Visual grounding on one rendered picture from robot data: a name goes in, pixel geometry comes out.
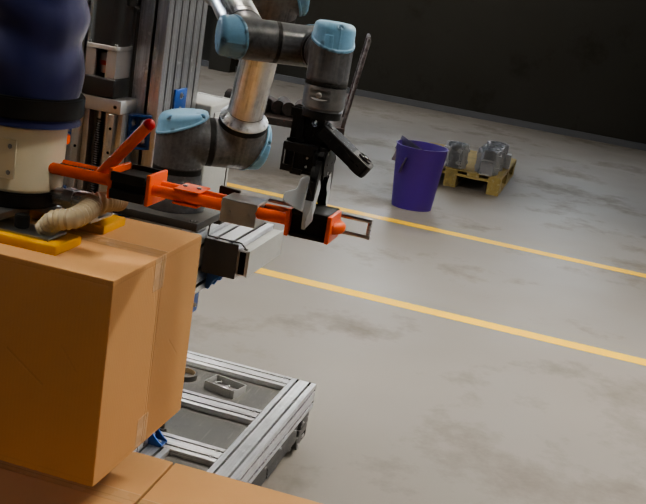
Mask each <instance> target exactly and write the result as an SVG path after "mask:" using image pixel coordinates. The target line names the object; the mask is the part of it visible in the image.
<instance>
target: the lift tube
mask: <svg viewBox="0 0 646 504"><path fill-rule="evenodd" d="M90 22H91V15H90V10H89V7H88V3H87V0H0V94H5V95H11V96H17V97H23V98H30V99H42V100H72V99H78V98H79V97H80V94H81V91H82V88H83V84H84V78H85V60H84V54H83V48H82V42H83V39H84V37H85V35H86V33H87V31H88V29H89V26H90ZM0 125H2V126H9V127H16V128H26V129H39V130H65V129H73V128H77V127H80V126H81V125H82V124H81V120H80V119H79V120H75V121H67V122H40V121H27V120H18V119H10V118H4V117H0Z"/></svg>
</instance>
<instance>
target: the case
mask: <svg viewBox="0 0 646 504"><path fill-rule="evenodd" d="M64 231H65V232H67V233H70V234H75V235H79V236H81V244H80V245H78V246H76V247H74V248H72V249H69V250H67V251H65V252H62V253H60V254H58V255H55V256H54V255H49V254H45V253H41V252H37V251H32V250H28V249H24V248H20V247H15V246H11V245H7V244H3V243H0V460H2V461H5V462H9V463H12V464H16V465H19V466H22V467H26V468H29V469H33V470H36V471H39V472H43V473H46V474H50V475H53V476H56V477H60V478H63V479H67V480H70V481H73V482H77V483H80V484H83V485H87V486H90V487H93V486H94V485H95V484H97V483H98V482H99V481H100V480H101V479H102V478H103V477H105V476H106V475H107V474H108V473H109V472H110V471H111V470H112V469H114V468H115V467H116V466H117V465H118V464H119V463H120V462H122V461H123V460H124V459H125V458H126V457H127V456H128V455H129V454H131V453H132V452H133V451H134V450H135V449H136V448H137V447H138V446H140V445H141V444H142V443H143V442H144V441H145V440H146V439H148V438H149V437H150V436H151V435H152V434H153V433H154V432H155V431H157V430H158V429H159V428H160V427H161V426H162V425H163V424H165V423H166V422H167V421H168V420H169V419H170V418H171V417H172V416H174V415H175V414H176V413H177V412H178V411H179V410H180V408H181V400H182V392H183V384H184V376H185V368H186V360H187V352H188V344H189V336H190V328H191V320H192V312H193V304H194V296H195V288H196V280H197V272H198V264H199V256H200V248H201V240H202V235H199V234H195V233H190V232H186V231H182V230H177V229H173V228H168V227H164V226H160V225H155V224H151V223H146V222H142V221H138V220H133V219H129V218H126V220H125V225H124V226H122V227H120V228H117V229H115V230H113V231H110V232H108V233H106V234H99V233H94V232H90V231H86V230H81V229H73V228H72V229H71V230H67V229H66V230H64Z"/></svg>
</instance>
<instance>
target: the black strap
mask: <svg viewBox="0 0 646 504"><path fill-rule="evenodd" d="M85 100H86V98H85V96H84V95H83V94H82V93H81V94H80V97H79V98H78V99H72V100H42V99H30V98H23V97H17V96H11V95H5V94H0V117H4V118H10V119H18V120H27V121H40V122H67V121H75V120H79V119H81V118H82V117H83V116H84V111H85Z"/></svg>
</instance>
